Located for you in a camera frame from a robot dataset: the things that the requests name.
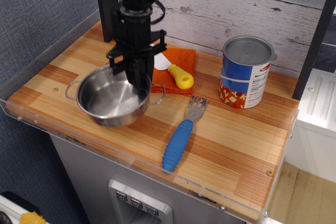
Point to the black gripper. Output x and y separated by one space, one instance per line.
136 44

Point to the small metal pot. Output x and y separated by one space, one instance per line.
112 101

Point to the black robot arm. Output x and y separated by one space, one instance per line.
136 44

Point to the orange folded cloth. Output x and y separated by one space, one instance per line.
162 80

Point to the blue labelled can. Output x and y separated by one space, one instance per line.
246 63

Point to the grey toy fridge cabinet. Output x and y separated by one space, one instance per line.
113 192

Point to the clear acrylic edge guard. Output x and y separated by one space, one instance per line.
231 159

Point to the yellow object bottom left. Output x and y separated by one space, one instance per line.
32 218

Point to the white toy sink unit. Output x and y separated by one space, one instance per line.
311 146

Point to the yellow handled toy knife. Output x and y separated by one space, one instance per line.
183 79

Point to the blue handled fork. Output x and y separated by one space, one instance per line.
178 141

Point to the dark vertical post right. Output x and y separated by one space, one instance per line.
317 39

